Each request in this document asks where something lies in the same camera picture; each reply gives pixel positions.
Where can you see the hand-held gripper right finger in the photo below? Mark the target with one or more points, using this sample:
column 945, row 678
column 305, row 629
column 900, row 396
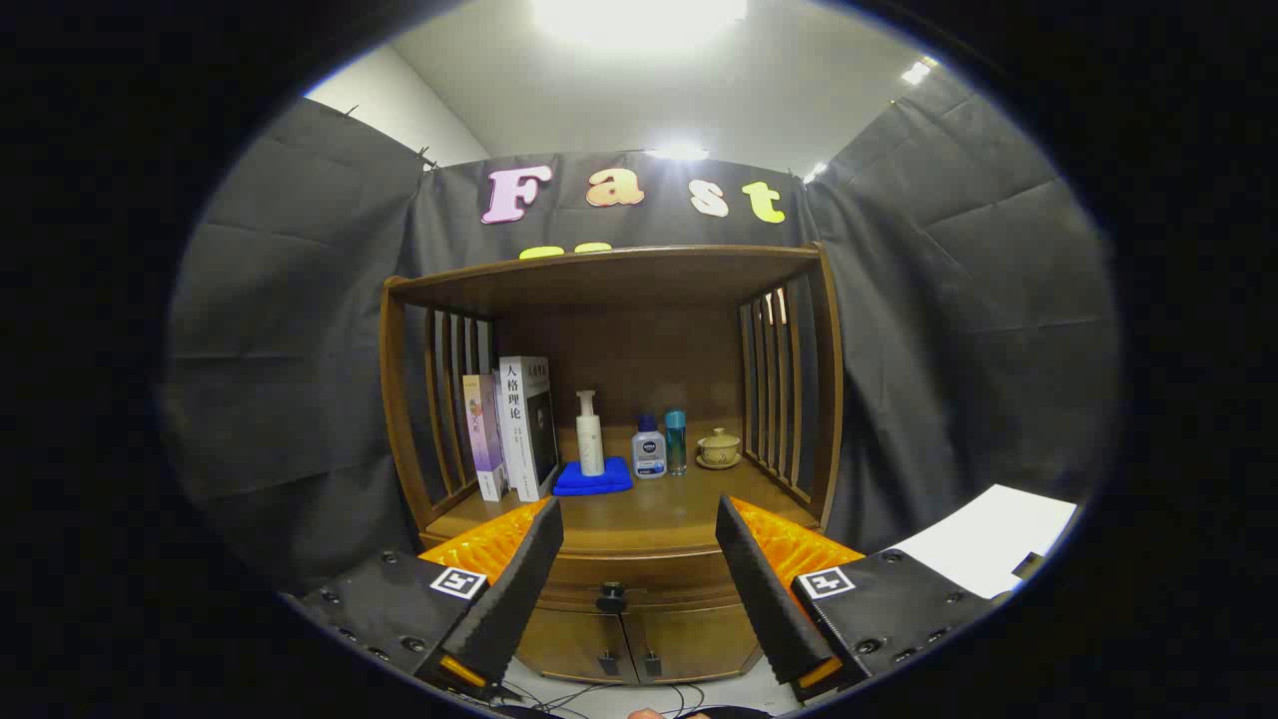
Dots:
column 769, row 599

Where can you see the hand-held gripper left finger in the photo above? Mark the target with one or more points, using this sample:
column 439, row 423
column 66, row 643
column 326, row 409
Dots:
column 514, row 599

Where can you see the black round drawer knob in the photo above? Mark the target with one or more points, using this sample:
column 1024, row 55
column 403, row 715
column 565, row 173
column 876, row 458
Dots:
column 611, row 599

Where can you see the brown wooden drawer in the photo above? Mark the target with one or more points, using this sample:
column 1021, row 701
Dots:
column 664, row 574

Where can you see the wooden cabinet door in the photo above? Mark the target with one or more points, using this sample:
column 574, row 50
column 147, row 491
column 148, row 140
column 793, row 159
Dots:
column 699, row 639

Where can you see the brown wooden countertop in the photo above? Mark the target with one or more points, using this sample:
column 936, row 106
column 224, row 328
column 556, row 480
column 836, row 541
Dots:
column 649, row 509

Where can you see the brown wooden cabinet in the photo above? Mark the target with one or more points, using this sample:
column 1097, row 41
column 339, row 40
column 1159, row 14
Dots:
column 619, row 340

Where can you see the blue folded cloth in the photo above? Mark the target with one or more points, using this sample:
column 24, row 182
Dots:
column 589, row 484

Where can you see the beige saucer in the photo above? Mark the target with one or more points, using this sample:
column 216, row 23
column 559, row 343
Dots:
column 719, row 464

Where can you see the beige lidded teacup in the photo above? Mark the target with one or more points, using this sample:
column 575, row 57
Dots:
column 719, row 446

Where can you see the purple book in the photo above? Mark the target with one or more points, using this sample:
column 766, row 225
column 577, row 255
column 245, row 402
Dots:
column 484, row 439

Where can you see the white book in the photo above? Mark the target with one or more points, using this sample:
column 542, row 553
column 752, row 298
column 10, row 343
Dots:
column 519, row 429

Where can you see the white pump bottle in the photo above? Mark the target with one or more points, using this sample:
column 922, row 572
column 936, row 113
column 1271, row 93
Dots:
column 590, row 444

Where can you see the teal clear bottle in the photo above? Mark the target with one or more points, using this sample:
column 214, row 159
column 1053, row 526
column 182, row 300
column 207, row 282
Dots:
column 676, row 444

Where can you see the white bottle with blue cap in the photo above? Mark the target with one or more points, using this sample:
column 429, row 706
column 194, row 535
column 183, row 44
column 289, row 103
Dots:
column 649, row 454

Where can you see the small ceiling light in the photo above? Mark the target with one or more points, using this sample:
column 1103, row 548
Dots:
column 916, row 72

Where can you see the large ceiling light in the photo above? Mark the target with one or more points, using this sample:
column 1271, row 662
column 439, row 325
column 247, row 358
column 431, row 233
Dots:
column 639, row 15

